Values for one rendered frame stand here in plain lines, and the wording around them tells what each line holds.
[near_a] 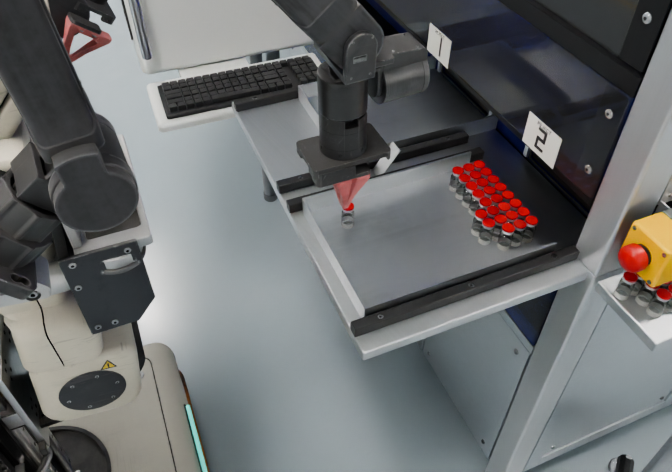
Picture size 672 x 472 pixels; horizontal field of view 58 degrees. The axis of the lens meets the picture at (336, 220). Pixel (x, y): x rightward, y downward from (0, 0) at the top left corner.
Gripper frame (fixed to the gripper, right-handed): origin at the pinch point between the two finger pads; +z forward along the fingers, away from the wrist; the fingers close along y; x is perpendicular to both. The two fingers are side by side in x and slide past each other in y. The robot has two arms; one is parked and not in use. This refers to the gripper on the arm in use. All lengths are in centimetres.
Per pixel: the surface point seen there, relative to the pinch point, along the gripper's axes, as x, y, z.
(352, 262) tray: 5.7, 3.9, 19.8
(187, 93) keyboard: 74, -9, 24
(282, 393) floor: 38, -4, 108
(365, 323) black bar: -7.3, 0.2, 18.1
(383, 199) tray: 17.5, 15.2, 19.9
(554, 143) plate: 4.1, 38.4, 5.1
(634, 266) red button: -19.3, 35.1, 8.9
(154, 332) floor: 74, -35, 107
